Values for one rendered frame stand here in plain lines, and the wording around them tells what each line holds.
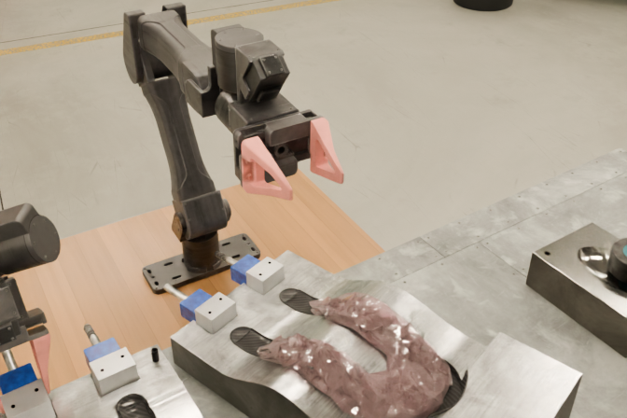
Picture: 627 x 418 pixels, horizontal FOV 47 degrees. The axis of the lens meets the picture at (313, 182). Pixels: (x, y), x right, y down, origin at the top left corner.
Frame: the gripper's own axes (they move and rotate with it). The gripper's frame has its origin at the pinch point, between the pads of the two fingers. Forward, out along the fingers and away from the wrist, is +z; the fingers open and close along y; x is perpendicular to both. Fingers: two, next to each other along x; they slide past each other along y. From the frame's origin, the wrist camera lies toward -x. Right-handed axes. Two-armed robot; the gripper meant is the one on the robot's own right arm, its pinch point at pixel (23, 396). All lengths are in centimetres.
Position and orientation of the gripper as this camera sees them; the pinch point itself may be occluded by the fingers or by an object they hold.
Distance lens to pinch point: 97.4
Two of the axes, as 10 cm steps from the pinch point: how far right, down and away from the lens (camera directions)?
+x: -4.5, 0.6, 8.9
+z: 3.0, 9.5, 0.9
